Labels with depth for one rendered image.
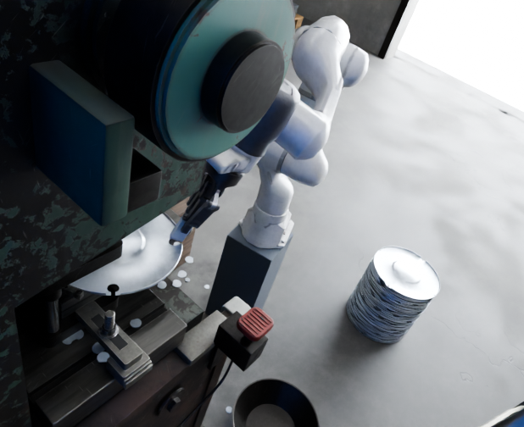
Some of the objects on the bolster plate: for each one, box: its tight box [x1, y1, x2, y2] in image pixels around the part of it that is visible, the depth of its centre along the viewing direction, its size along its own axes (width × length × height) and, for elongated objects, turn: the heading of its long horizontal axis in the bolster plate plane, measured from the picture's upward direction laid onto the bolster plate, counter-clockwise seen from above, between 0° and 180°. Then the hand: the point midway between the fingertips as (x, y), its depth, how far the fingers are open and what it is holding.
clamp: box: [75, 301, 153, 390], centre depth 82 cm, size 6×17×10 cm, turn 34°
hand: (182, 228), depth 99 cm, fingers closed
